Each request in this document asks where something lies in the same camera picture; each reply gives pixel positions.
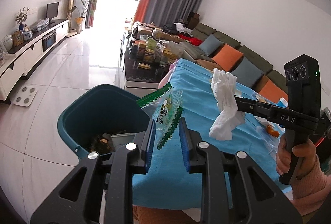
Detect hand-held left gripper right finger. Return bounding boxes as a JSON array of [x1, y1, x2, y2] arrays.
[[178, 117, 303, 224]]

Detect dark brown box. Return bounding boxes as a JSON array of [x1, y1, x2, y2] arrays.
[[187, 12, 201, 29]]

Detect white tissue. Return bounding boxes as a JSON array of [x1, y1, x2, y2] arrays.
[[209, 69, 246, 141]]

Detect dark glass coffee table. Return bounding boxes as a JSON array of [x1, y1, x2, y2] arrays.
[[119, 33, 171, 89]]

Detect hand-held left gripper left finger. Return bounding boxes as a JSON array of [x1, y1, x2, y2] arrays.
[[30, 119, 157, 224]]

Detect clear bag with ornament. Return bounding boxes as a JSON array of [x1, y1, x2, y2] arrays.
[[0, 42, 7, 68]]

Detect brown wooden box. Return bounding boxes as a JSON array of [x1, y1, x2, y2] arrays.
[[12, 30, 24, 47]]

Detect clear plastic bag with items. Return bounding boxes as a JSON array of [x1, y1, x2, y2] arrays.
[[32, 18, 50, 32]]

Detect pink cloth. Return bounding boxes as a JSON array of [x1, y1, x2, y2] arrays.
[[158, 61, 179, 89]]

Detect red cloth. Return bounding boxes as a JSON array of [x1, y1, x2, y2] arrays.
[[178, 34, 204, 46]]

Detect teal plastic bin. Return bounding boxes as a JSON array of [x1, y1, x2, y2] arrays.
[[57, 84, 154, 163]]

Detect person's right forearm pink sleeve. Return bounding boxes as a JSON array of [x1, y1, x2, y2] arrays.
[[290, 154, 331, 217]]

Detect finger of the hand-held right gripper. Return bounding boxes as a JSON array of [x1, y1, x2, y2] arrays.
[[234, 95, 269, 108], [234, 100, 272, 120]]

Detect grey-blue cushion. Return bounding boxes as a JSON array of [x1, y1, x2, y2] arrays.
[[231, 60, 264, 90], [199, 33, 224, 56]]

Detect olive green sofa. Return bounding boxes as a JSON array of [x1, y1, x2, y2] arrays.
[[178, 23, 293, 106]]

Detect person's right hand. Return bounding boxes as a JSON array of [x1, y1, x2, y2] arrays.
[[275, 132, 317, 177]]

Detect black cloth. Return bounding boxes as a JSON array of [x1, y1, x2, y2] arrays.
[[163, 23, 181, 33]]

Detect green printed plastic wrapper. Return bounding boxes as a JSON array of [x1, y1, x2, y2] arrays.
[[137, 82, 185, 151]]

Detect clear plastic wrapper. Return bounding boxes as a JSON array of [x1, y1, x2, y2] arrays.
[[256, 121, 283, 158]]

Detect blue vase with green plant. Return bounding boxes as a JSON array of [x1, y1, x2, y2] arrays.
[[15, 7, 30, 32]]

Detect blue towel cloth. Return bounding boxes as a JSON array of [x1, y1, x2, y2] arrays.
[[132, 59, 293, 210]]

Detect white bathroom scale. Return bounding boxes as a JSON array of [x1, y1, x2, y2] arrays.
[[13, 86, 38, 106]]

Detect cluster of food jars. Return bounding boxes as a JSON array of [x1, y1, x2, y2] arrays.
[[129, 29, 187, 70]]

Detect black monitor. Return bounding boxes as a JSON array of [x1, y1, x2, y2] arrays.
[[47, 2, 60, 24]]

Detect black appliance in cabinet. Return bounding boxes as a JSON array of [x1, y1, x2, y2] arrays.
[[42, 30, 57, 51]]

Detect white TV cabinet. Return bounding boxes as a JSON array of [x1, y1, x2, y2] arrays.
[[0, 18, 70, 105]]

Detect white cloth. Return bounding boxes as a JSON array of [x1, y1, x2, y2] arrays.
[[173, 22, 193, 33]]

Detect tall potted plant yellow pot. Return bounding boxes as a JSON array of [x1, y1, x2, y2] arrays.
[[74, 0, 98, 33]]

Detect orange cushion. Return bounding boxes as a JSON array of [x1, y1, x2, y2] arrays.
[[259, 80, 289, 104], [212, 43, 245, 72]]

